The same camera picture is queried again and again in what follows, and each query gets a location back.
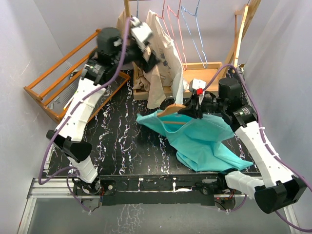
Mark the blue hanger under beige shirt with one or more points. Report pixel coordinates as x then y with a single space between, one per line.
137 7

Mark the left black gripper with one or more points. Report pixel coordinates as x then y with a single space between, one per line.
145 65

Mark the wooden clothes rack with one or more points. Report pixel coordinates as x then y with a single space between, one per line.
216 22

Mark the pink wire hanger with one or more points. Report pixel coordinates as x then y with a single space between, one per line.
166 14

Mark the blue wire hanger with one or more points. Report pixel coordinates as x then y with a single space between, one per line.
196 37

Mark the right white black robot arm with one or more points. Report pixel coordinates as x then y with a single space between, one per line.
279 186

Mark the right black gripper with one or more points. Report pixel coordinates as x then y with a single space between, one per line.
192 109

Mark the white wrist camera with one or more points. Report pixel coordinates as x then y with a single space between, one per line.
141 32
196 87

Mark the beige t shirt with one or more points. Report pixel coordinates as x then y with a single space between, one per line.
146 83

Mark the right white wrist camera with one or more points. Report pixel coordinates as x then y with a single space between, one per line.
196 87

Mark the orange wooden shelf rack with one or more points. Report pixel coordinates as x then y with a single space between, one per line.
54 89

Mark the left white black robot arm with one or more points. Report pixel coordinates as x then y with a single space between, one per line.
101 69

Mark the white printed t shirt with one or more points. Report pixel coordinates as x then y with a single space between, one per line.
179 84

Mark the teal t shirt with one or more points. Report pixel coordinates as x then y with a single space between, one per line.
199 142

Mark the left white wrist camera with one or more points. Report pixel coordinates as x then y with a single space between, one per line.
141 32

